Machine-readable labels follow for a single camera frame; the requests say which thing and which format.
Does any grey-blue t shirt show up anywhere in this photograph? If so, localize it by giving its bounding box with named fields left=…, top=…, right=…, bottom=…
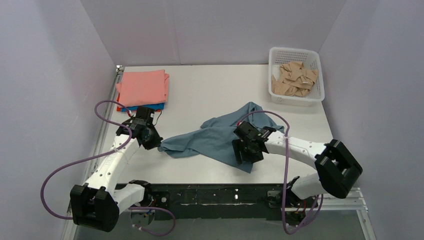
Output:
left=158, top=102, right=285, bottom=173

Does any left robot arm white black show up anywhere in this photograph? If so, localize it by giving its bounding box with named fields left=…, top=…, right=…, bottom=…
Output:
left=70, top=106, right=162, bottom=232

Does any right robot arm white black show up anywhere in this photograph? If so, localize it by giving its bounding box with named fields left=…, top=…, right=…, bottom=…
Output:
left=232, top=121, right=363, bottom=206

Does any blue folded t shirt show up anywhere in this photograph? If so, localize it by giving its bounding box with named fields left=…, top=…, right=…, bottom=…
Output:
left=121, top=102, right=166, bottom=113

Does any orange folded t shirt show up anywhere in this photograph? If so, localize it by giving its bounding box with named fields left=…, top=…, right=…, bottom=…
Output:
left=116, top=94, right=138, bottom=112

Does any pink folded t shirt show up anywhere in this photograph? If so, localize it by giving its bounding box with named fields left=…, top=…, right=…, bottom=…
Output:
left=115, top=69, right=170, bottom=107

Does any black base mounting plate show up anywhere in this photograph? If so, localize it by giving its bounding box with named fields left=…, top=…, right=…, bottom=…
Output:
left=119, top=183, right=319, bottom=222

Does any beige crumpled t shirt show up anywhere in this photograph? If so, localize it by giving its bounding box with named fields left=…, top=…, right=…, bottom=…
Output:
left=271, top=61, right=319, bottom=97

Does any white plastic basket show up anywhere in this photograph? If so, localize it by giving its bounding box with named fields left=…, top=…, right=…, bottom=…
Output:
left=268, top=47, right=325, bottom=107

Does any aluminium left side rail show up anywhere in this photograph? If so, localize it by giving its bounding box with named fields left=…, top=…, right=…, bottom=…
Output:
left=82, top=65, right=125, bottom=183

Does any aluminium front frame rail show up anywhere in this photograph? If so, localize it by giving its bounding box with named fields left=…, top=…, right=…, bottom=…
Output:
left=62, top=187, right=375, bottom=240

